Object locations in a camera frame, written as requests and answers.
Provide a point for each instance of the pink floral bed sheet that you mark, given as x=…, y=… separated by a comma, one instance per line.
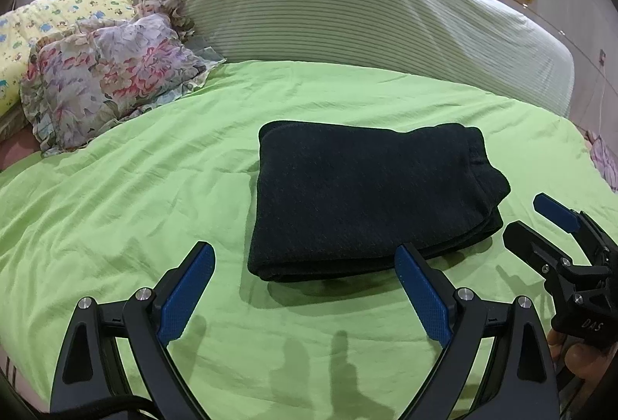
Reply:
x=603, y=159

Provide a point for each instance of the black pants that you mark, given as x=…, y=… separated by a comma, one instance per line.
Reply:
x=362, y=203

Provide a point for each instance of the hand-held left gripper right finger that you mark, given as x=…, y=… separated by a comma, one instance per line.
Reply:
x=425, y=299

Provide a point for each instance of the white striped headboard cushion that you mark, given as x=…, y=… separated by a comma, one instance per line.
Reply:
x=367, y=10

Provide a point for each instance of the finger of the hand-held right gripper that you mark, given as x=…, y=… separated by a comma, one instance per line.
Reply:
x=528, y=244
x=555, y=211

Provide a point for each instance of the yellow printed pillow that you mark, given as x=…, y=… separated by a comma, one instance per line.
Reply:
x=43, y=34

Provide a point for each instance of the person's right hand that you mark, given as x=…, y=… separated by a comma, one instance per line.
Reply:
x=579, y=364

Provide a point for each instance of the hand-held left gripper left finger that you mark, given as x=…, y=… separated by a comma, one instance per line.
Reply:
x=186, y=299

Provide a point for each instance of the green bed blanket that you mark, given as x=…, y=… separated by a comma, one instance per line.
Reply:
x=145, y=188

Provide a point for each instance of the floral pillow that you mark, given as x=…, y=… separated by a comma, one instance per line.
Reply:
x=101, y=72

